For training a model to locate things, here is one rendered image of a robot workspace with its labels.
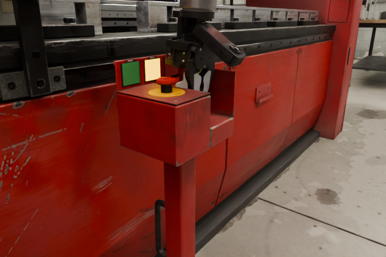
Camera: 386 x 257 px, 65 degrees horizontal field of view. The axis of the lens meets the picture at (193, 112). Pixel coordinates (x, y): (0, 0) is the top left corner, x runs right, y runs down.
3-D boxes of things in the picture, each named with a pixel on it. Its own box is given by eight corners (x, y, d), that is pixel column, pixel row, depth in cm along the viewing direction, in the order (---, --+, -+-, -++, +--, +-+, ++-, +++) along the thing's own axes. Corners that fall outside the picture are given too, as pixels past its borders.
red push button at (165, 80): (167, 98, 56) (166, 80, 55) (152, 96, 59) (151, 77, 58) (181, 94, 59) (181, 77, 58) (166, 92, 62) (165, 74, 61)
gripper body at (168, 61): (186, 62, 72) (189, 9, 67) (216, 69, 67) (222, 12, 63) (164, 66, 66) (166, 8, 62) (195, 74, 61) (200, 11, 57)
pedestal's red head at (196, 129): (177, 168, 54) (175, 69, 49) (119, 145, 64) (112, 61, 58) (233, 135, 70) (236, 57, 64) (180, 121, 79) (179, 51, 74)
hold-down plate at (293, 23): (275, 27, 155) (276, 20, 154) (265, 26, 158) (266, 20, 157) (297, 26, 177) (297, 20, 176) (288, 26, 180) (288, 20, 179)
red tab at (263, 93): (259, 103, 136) (260, 88, 134) (255, 102, 138) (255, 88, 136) (273, 97, 148) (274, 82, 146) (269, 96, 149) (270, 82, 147)
